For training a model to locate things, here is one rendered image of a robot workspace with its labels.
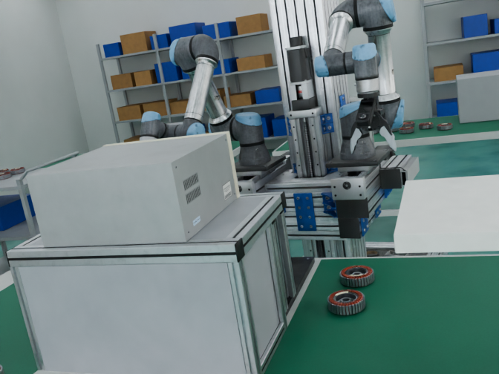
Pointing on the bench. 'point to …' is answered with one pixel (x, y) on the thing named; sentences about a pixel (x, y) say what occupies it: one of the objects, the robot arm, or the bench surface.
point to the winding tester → (135, 191)
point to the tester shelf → (246, 222)
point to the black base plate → (302, 269)
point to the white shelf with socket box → (448, 215)
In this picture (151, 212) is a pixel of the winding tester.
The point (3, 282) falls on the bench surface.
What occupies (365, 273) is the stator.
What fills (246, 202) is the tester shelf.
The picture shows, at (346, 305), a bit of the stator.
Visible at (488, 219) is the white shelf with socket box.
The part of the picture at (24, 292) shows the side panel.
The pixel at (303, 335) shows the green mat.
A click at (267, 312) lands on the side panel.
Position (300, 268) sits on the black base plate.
